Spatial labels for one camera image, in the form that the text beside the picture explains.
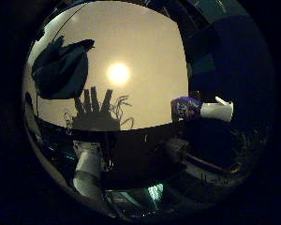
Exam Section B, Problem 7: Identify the white robot thumb shell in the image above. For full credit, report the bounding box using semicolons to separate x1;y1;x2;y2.
170;96;235;124

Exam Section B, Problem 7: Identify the dark crumpled cloth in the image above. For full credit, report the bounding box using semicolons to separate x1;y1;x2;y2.
31;36;96;101

